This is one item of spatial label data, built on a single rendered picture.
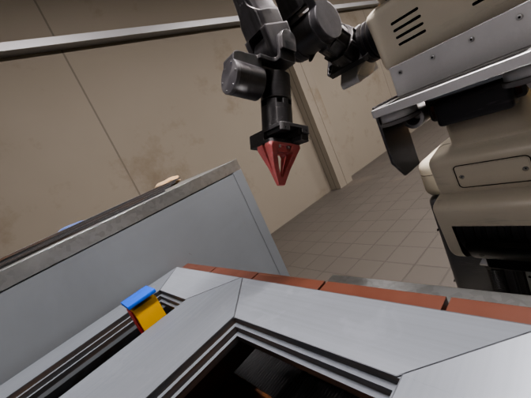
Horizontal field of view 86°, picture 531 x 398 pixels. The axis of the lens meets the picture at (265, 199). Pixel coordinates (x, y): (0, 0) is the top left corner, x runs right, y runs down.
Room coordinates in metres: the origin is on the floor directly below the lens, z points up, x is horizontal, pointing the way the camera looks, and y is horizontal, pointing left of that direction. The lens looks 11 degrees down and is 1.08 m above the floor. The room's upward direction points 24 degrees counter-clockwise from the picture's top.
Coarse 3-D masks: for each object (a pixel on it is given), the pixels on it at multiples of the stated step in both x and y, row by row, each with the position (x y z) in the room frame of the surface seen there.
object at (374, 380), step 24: (96, 336) 0.58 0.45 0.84; (216, 336) 0.39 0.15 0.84; (240, 336) 0.39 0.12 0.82; (264, 336) 0.35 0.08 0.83; (72, 360) 0.54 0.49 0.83; (192, 360) 0.36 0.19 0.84; (216, 360) 0.37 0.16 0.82; (288, 360) 0.31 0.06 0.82; (312, 360) 0.28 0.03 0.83; (336, 360) 0.26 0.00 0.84; (48, 384) 0.51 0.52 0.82; (168, 384) 0.34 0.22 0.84; (192, 384) 0.34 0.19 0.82; (336, 384) 0.25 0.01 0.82; (360, 384) 0.24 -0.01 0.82; (384, 384) 0.22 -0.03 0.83
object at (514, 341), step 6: (516, 336) 0.20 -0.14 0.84; (522, 336) 0.20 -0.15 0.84; (528, 336) 0.19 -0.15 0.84; (498, 342) 0.20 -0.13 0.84; (504, 342) 0.20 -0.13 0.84; (510, 342) 0.20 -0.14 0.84; (516, 342) 0.19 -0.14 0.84; (522, 342) 0.19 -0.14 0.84; (528, 342) 0.19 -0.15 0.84; (528, 348) 0.18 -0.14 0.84
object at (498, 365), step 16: (480, 352) 0.20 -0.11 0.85; (496, 352) 0.19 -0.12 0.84; (512, 352) 0.19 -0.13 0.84; (528, 352) 0.18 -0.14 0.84; (432, 368) 0.20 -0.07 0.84; (448, 368) 0.20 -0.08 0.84; (464, 368) 0.19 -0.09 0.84; (480, 368) 0.19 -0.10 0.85; (496, 368) 0.18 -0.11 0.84; (512, 368) 0.18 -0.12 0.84; (528, 368) 0.17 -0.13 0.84; (432, 384) 0.19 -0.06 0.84; (448, 384) 0.19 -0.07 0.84; (464, 384) 0.18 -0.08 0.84; (480, 384) 0.18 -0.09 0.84; (496, 384) 0.17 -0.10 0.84; (512, 384) 0.17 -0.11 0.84; (528, 384) 0.16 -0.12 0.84
